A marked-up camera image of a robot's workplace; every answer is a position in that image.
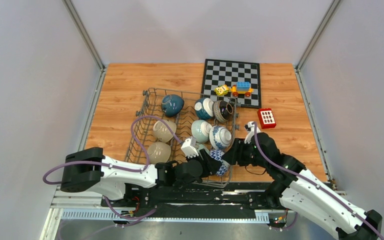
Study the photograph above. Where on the beige bowl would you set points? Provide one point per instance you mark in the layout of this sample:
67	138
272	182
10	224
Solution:
161	132
159	152

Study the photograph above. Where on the black white chessboard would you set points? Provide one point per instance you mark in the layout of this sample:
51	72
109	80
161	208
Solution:
219	72

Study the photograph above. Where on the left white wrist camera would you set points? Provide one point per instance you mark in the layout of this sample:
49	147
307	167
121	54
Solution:
189	149

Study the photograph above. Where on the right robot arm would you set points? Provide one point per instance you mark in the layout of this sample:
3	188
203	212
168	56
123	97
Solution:
296	188

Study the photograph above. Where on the teal white bowl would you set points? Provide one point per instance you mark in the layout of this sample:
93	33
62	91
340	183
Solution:
204	108

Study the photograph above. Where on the grey wire dish rack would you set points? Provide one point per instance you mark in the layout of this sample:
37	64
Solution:
143	129

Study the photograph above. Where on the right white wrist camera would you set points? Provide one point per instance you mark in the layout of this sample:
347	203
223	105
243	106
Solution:
252	128

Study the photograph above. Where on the blue zigzag red bowl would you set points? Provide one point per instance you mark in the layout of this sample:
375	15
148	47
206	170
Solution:
222	166

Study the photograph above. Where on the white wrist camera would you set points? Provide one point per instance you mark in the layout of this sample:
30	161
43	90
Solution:
189	149
252	128

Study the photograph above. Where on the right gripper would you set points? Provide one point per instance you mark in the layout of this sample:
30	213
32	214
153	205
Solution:
236	153

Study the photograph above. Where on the dark blue bowl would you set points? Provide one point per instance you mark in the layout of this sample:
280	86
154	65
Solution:
171	105

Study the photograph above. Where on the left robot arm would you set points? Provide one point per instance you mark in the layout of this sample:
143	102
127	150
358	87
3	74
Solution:
91	171

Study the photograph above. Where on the red toy brick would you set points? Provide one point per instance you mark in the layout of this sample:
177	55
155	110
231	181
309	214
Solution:
266	118

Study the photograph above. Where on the yellow toy block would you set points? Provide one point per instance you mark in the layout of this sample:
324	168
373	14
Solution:
222	90

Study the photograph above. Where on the white blue floral bowl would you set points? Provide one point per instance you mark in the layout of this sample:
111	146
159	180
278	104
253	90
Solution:
220	137

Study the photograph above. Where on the mint green flower bowl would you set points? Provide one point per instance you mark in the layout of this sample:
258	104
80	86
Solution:
200	146

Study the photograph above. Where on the light teal checked bowl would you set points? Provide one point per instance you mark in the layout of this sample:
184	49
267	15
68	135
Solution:
200	130

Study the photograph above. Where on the dark patterned bowl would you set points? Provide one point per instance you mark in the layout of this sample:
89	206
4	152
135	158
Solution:
222	110

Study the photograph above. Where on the blue orange toy car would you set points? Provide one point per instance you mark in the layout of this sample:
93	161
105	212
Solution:
242	88

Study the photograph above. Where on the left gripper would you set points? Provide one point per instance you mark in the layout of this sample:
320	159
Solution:
209	165

